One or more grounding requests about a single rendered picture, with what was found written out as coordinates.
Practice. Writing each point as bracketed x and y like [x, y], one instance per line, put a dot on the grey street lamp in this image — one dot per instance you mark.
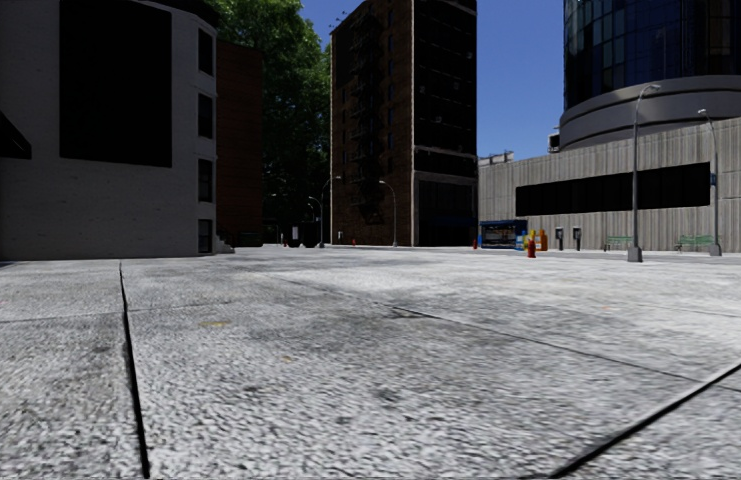
[394, 210]
[715, 180]
[634, 180]
[322, 210]
[317, 210]

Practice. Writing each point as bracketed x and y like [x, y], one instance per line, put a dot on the dark bin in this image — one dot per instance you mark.
[309, 234]

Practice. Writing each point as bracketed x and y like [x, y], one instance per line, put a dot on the brown brick building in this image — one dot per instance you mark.
[376, 120]

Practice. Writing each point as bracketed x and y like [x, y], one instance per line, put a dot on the blue booth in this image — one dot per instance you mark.
[502, 234]

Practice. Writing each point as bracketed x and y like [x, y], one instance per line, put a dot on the trees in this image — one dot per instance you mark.
[295, 108]

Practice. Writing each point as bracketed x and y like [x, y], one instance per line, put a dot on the red fire hydrant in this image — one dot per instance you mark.
[531, 247]

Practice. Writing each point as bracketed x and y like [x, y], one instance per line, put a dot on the red brick building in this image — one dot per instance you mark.
[239, 144]

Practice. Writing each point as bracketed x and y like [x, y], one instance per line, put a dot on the orange box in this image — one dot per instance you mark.
[542, 240]

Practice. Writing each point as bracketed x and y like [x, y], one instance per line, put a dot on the green bench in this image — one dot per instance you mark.
[694, 241]
[618, 241]

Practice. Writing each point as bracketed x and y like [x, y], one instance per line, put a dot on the pale concrete building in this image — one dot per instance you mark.
[610, 156]

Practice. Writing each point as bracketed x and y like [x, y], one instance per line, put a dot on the white brick building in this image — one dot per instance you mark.
[106, 204]

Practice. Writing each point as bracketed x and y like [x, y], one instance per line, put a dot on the glass tower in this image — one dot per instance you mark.
[652, 54]

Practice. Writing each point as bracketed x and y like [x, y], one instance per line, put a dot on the dark building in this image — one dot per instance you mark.
[1, 138]

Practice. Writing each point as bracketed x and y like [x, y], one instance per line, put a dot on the dark box on a post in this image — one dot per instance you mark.
[577, 235]
[559, 235]

